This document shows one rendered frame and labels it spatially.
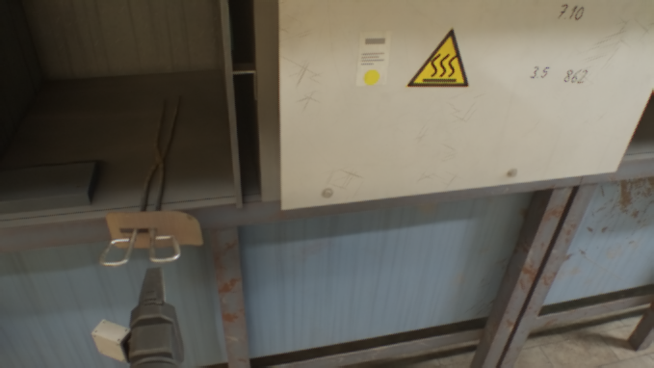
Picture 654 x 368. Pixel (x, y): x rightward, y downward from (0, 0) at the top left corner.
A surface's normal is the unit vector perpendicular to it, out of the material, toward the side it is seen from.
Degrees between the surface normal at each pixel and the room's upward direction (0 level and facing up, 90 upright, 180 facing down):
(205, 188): 0
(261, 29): 90
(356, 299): 90
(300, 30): 90
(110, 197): 0
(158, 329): 1
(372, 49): 90
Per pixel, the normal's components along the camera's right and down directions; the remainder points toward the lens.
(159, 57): 0.23, 0.58
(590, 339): 0.04, -0.80
